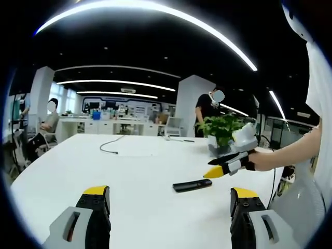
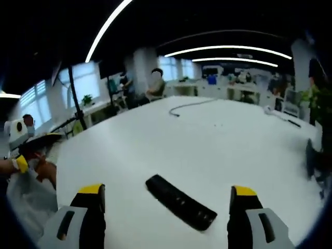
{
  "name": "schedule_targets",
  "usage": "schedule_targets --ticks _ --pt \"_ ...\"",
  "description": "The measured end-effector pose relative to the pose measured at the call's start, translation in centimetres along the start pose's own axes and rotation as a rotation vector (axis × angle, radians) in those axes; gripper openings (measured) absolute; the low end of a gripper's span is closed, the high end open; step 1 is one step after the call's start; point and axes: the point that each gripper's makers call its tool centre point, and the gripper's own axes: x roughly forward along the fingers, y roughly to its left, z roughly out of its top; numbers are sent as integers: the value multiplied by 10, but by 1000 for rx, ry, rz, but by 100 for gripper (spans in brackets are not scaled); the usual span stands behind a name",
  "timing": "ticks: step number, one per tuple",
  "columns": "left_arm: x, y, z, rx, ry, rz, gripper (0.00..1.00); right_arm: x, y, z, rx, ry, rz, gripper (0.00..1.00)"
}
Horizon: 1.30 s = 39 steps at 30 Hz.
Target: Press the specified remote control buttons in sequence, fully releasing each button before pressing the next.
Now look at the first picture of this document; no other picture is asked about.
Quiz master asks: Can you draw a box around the potted green plant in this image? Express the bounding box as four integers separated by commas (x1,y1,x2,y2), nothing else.
195,114,250,157

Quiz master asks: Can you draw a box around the white counter with cabinets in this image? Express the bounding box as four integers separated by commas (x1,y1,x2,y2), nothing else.
57,116,167,136

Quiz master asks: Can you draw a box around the black metal stand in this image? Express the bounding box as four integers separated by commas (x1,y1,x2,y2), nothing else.
5,93,31,172

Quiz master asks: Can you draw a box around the white office chair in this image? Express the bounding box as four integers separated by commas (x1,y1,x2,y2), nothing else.
165,116,184,137

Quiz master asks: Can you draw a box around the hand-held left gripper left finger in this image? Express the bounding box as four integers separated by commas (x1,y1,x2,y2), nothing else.
41,185,112,249

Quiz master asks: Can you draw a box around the grey mesh office chair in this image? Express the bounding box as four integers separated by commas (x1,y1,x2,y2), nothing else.
269,178,328,249

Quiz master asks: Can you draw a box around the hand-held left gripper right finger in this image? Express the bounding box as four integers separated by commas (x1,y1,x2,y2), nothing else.
229,187,301,249

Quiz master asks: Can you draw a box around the black remote control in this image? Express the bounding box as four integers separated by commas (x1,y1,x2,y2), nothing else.
172,178,213,193

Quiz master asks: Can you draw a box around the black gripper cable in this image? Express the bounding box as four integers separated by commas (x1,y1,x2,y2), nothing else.
268,168,276,209

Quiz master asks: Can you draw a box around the dark cable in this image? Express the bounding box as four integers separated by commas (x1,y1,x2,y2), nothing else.
100,134,125,155

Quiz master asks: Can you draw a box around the ceiling light strip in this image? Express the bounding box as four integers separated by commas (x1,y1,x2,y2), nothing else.
35,0,258,72
268,90,286,121
56,79,177,92
76,90,159,100

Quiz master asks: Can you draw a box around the white chest device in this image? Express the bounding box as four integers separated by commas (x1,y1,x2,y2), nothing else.
281,0,316,44

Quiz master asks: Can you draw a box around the person's right hand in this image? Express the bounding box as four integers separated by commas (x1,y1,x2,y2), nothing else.
246,151,276,172

